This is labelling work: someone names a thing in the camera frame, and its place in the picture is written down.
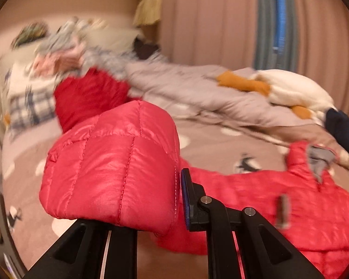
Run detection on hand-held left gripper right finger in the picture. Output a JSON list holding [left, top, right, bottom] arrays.
[[180, 168, 325, 279]]

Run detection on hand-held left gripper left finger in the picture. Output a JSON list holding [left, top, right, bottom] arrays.
[[25, 219, 138, 279]]

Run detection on red puffer jacket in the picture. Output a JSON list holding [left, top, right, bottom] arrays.
[[39, 100, 349, 279]]

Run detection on brown polka dot bed sheet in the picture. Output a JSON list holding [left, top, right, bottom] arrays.
[[1, 102, 349, 279]]

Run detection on grey and brown dotted quilt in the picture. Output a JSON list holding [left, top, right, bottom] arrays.
[[125, 60, 349, 176]]

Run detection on dark red garment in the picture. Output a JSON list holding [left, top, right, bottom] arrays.
[[54, 67, 140, 133]]

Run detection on plaid pillow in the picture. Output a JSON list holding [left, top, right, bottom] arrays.
[[6, 64, 57, 136]]

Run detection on white plush goose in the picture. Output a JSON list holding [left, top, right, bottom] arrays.
[[217, 69, 336, 125]]

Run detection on black small cloth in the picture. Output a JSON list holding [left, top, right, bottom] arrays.
[[134, 38, 160, 60]]

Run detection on navy garment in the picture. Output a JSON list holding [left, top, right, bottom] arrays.
[[325, 108, 349, 167]]

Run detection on white pillow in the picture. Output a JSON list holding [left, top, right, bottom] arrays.
[[84, 27, 141, 54]]

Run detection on pink curtain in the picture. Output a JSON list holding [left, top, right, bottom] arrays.
[[160, 0, 349, 114]]

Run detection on pink garment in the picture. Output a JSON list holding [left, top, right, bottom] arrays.
[[32, 49, 85, 76]]

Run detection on grey striped garment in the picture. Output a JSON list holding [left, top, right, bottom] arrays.
[[38, 20, 128, 79]]

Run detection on green patterned item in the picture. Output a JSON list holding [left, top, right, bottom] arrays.
[[13, 23, 48, 48]]

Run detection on window with grey frame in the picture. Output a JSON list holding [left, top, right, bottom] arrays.
[[254, 0, 298, 71]]

